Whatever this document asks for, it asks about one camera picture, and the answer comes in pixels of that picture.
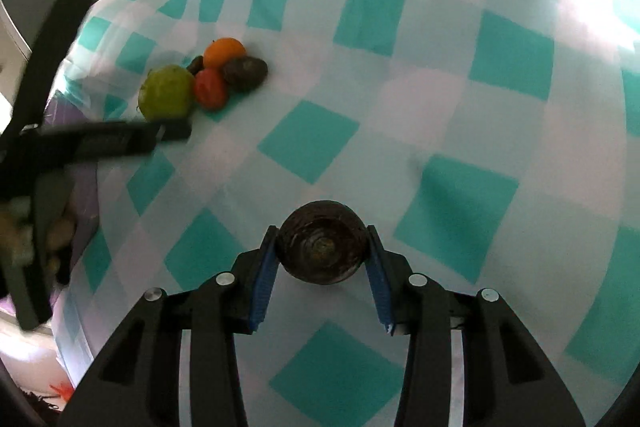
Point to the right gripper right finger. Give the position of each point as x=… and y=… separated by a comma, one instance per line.
x=508, y=380

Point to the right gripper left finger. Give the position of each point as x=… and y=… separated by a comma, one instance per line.
x=134, y=380

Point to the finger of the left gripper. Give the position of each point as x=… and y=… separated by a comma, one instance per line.
x=94, y=141
x=56, y=35

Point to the teal checkered tablecloth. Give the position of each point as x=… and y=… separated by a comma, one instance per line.
x=493, y=143

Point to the green fruit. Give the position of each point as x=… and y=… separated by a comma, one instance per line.
x=166, y=94

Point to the dark round fruit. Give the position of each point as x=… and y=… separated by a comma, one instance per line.
x=323, y=243

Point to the orange mandarin in cluster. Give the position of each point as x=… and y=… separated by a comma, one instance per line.
x=222, y=51

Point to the purple box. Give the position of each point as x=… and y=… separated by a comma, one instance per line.
x=85, y=196

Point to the small red tomato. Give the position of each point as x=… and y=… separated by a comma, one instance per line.
x=210, y=91

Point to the dark purple passion fruit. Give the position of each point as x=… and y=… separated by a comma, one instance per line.
x=244, y=74

